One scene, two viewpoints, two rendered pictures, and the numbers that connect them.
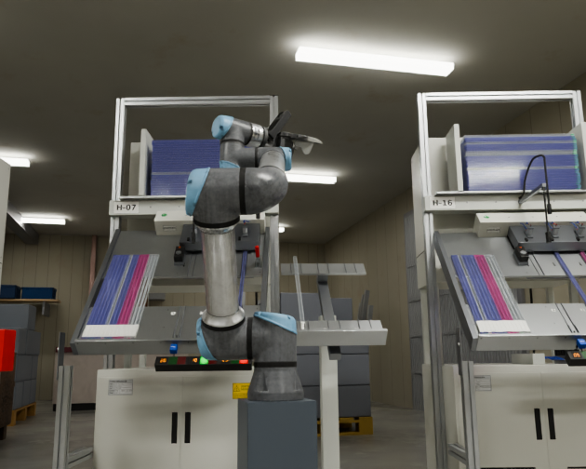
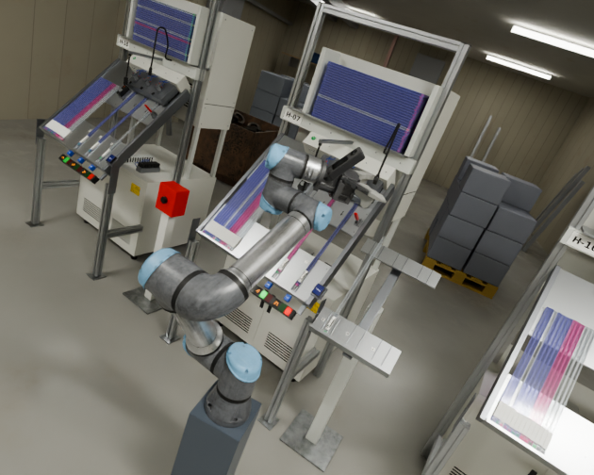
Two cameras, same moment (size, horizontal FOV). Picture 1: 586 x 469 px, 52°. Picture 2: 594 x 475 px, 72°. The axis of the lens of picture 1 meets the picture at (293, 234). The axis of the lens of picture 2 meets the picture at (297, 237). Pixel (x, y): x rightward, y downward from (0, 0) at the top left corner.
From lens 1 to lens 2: 129 cm
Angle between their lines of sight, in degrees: 42
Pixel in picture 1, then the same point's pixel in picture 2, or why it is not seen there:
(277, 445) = (202, 448)
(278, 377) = (221, 406)
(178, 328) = not seen: hidden behind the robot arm
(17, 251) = (342, 31)
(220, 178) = (161, 282)
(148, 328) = (246, 243)
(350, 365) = (502, 245)
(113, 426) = not seen: hidden behind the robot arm
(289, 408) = (217, 434)
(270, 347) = (223, 384)
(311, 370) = (467, 235)
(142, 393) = not seen: hidden behind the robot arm
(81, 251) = (384, 43)
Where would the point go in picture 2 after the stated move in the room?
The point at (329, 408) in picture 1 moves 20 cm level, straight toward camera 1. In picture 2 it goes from (343, 369) to (321, 391)
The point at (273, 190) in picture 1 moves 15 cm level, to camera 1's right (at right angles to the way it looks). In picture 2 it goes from (205, 315) to (255, 353)
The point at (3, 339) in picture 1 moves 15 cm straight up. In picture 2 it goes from (174, 198) to (180, 172)
